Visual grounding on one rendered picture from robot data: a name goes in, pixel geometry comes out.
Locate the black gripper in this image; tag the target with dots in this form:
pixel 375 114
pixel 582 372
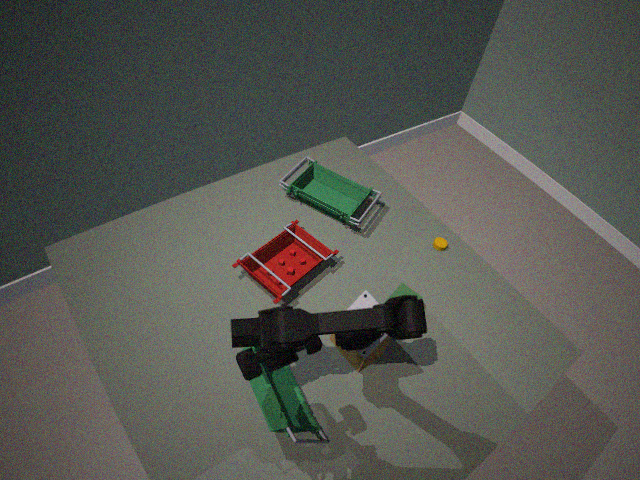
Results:
pixel 249 364

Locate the red plastic tray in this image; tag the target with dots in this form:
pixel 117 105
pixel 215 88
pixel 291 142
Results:
pixel 279 248

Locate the yellow short cylinder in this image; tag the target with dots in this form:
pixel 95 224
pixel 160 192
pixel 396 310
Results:
pixel 440 244

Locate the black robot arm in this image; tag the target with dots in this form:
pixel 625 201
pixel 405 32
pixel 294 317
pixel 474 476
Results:
pixel 401 317

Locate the green rectangular block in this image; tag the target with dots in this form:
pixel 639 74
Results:
pixel 404 290

